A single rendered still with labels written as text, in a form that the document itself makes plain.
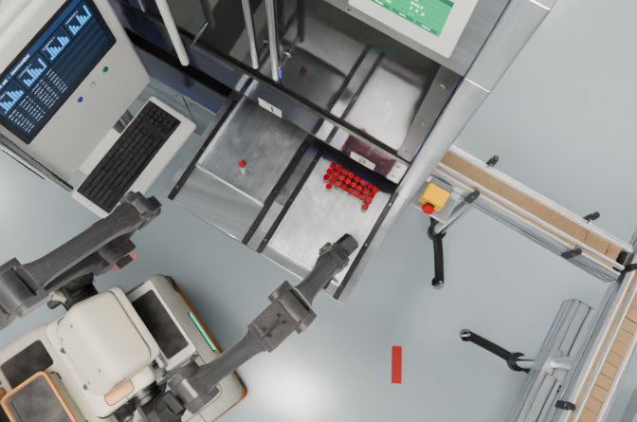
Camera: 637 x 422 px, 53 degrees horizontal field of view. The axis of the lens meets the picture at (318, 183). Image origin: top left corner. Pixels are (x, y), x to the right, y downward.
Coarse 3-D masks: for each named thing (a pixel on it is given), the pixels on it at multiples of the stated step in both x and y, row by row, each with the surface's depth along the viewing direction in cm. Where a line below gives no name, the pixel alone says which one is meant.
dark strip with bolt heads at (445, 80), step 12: (444, 72) 124; (432, 84) 131; (444, 84) 129; (432, 96) 136; (444, 96) 133; (420, 108) 144; (432, 108) 141; (420, 120) 150; (432, 120) 146; (408, 132) 160; (420, 132) 156; (408, 144) 167; (420, 144) 163; (408, 156) 175
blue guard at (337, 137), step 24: (144, 24) 197; (168, 48) 206; (192, 48) 193; (216, 72) 200; (240, 72) 188; (264, 96) 195; (312, 120) 191; (336, 144) 198; (360, 144) 186; (384, 168) 193
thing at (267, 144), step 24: (240, 120) 215; (264, 120) 215; (216, 144) 212; (240, 144) 213; (264, 144) 213; (288, 144) 213; (216, 168) 210; (264, 168) 211; (240, 192) 208; (264, 192) 209
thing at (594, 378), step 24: (624, 288) 199; (600, 312) 202; (624, 312) 194; (600, 336) 195; (624, 336) 196; (576, 360) 199; (600, 360) 190; (624, 360) 190; (576, 384) 191; (600, 384) 192; (552, 408) 197; (576, 408) 187; (600, 408) 190
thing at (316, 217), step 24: (312, 192) 209; (336, 192) 210; (288, 216) 207; (312, 216) 207; (336, 216) 207; (360, 216) 208; (288, 240) 205; (312, 240) 205; (336, 240) 205; (360, 240) 206; (312, 264) 203
